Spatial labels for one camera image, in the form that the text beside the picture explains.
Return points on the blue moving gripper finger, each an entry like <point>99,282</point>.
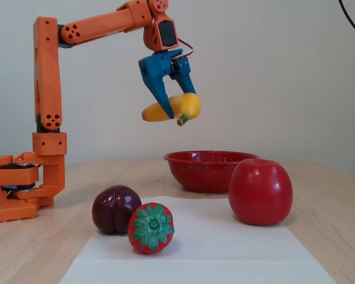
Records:
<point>183,74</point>

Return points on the blue gripper body black servo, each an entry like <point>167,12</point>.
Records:
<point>156,68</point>

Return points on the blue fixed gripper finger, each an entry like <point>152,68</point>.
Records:
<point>161,91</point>

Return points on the yellow plastic banana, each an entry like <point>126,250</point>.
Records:
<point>189,103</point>

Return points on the orange robot base clamp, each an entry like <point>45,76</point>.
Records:
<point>9,211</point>

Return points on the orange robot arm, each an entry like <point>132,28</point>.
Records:
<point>47,74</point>

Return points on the red speckled enamel bowl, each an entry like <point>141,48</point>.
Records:
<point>201,174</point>

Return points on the dark purple plastic plum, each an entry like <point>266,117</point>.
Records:
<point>114,210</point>

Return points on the red plastic strawberry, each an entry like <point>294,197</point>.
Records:
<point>151,227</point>

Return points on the red plastic apple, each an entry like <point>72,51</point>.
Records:
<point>260,192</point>

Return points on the white paper sheet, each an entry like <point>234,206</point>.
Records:
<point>225,251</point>

